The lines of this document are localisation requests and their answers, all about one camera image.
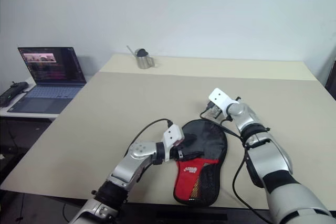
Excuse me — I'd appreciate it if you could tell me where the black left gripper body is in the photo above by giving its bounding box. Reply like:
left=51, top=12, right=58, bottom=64
left=170, top=142, right=185, bottom=162

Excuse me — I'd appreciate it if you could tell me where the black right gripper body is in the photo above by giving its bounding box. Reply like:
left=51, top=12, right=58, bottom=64
left=209, top=104, right=224, bottom=120

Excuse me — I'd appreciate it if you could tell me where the black and red paddle case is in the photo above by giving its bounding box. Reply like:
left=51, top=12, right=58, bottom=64
left=172, top=119, right=228, bottom=207

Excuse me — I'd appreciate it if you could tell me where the small steel watering can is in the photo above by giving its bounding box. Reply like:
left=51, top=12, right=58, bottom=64
left=126, top=45, right=156, bottom=70

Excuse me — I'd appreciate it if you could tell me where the black chair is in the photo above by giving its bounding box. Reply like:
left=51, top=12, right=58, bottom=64
left=324, top=59, right=336, bottom=91

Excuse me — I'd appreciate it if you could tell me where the open dark blue laptop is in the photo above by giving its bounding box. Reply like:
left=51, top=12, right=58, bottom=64
left=7, top=46, right=88, bottom=115

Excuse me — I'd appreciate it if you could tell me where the black handheld device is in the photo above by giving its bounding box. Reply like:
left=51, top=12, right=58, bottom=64
left=0, top=81, right=29, bottom=108

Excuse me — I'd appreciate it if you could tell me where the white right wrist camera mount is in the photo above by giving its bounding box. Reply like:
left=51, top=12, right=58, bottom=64
left=208, top=87, right=242, bottom=118

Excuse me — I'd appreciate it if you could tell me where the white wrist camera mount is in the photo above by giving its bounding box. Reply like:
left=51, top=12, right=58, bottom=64
left=208, top=87, right=242, bottom=118
left=162, top=125, right=186, bottom=162

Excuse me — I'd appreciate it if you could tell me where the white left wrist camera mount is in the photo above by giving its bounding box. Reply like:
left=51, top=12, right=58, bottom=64
left=162, top=125, right=186, bottom=162

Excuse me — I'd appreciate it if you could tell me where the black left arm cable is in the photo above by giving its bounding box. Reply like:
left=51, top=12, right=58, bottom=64
left=125, top=118, right=174, bottom=157

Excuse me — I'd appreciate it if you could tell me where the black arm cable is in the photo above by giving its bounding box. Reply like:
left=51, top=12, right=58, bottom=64
left=199, top=108, right=269, bottom=221
left=125, top=118, right=174, bottom=157

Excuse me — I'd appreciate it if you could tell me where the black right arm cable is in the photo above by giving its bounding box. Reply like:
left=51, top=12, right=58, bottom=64
left=199, top=108, right=269, bottom=221

